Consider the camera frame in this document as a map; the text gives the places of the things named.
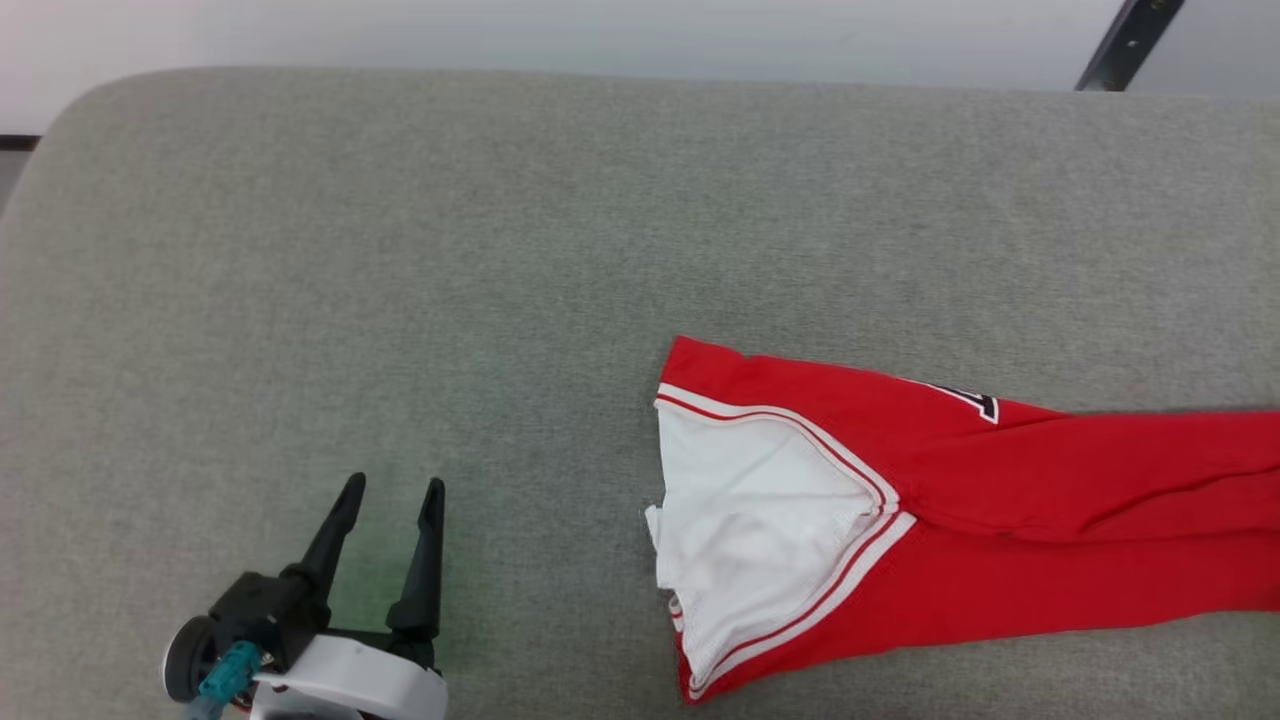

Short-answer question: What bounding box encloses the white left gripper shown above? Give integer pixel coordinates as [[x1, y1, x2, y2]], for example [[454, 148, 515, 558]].
[[250, 472, 449, 720]]

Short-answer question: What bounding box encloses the red and white jersey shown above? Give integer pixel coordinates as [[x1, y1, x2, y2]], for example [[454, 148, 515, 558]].
[[645, 335, 1280, 704]]

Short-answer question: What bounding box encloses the grey fabric sofa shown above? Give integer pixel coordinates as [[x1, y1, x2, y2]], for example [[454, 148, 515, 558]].
[[0, 67, 1280, 720]]

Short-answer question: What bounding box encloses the teal left camera connector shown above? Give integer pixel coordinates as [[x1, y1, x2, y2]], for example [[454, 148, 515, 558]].
[[198, 642, 263, 701]]

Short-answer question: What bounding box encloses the black wall bracket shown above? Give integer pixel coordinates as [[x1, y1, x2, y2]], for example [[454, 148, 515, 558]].
[[1075, 0, 1186, 93]]

